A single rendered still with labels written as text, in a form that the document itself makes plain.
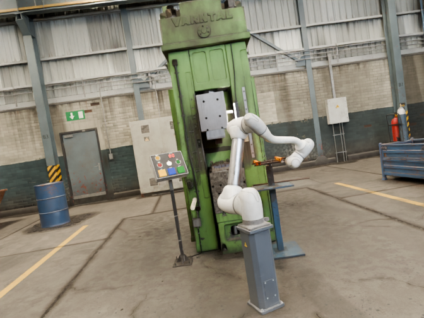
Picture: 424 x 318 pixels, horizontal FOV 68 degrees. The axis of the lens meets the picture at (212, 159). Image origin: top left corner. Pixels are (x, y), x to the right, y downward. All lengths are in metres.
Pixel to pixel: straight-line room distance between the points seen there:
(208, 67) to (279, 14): 7.18
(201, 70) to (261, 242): 2.09
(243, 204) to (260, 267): 0.46
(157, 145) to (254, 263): 6.70
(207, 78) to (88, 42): 7.03
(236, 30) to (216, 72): 0.50
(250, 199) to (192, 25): 2.19
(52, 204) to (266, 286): 5.61
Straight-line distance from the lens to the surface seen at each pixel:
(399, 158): 6.51
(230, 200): 2.35
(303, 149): 2.72
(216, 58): 3.66
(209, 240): 3.72
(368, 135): 10.91
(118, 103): 9.58
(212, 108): 3.41
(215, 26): 3.72
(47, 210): 7.33
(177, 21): 3.75
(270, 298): 2.46
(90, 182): 9.79
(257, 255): 2.30
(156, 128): 8.70
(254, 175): 3.59
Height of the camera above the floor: 1.26
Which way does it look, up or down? 3 degrees down
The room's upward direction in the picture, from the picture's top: 9 degrees counter-clockwise
